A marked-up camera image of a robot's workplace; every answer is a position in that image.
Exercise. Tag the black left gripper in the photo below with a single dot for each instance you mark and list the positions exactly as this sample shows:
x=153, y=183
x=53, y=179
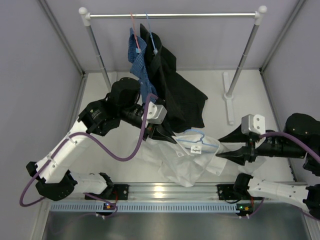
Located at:
x=158, y=132

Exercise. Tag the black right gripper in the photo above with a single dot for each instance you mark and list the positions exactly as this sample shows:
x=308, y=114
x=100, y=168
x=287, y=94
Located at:
x=240, y=155

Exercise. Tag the light blue wire hanger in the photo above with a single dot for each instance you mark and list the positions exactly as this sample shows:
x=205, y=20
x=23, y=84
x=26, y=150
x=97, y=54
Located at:
x=194, y=136

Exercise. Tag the white shirt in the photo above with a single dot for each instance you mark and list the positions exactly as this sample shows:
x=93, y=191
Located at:
x=184, y=163

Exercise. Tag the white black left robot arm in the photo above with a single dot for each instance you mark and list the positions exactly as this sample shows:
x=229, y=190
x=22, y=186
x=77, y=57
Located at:
x=55, y=181

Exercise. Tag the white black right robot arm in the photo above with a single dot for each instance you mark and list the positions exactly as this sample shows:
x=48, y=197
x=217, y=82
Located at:
x=299, y=140

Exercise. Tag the dark striped shirt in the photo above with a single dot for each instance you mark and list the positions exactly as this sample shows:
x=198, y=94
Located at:
x=183, y=101

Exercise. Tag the light blue hanger under dark shirt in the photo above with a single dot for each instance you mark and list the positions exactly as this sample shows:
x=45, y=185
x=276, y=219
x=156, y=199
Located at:
x=155, y=50

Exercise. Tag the blue checkered shirt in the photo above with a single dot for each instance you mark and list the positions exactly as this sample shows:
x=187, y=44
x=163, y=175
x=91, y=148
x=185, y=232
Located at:
x=138, y=66

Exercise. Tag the white clothes rack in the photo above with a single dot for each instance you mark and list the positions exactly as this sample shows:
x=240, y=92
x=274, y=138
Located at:
x=229, y=84

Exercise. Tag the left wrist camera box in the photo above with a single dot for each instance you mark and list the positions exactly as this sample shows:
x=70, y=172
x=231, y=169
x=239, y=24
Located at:
x=156, y=113

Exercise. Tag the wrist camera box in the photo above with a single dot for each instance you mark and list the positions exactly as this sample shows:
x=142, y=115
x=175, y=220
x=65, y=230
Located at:
x=156, y=113
x=253, y=124

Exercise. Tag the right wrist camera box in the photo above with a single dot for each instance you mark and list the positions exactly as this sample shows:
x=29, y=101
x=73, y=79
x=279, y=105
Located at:
x=253, y=124

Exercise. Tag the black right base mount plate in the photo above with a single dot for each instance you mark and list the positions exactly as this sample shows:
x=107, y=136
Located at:
x=226, y=192

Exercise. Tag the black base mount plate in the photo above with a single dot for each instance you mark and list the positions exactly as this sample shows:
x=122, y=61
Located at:
x=115, y=192
x=226, y=192

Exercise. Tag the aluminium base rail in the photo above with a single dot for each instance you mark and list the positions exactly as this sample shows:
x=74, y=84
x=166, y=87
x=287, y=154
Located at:
x=175, y=191

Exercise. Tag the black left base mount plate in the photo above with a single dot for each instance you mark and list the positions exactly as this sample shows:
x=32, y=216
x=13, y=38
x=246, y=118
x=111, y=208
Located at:
x=115, y=192

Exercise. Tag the white slotted cable duct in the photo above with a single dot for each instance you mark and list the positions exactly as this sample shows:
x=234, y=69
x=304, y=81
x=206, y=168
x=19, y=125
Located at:
x=150, y=207

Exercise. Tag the grey aluminium frame profile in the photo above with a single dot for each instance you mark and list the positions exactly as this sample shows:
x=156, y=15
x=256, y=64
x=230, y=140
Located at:
x=50, y=16

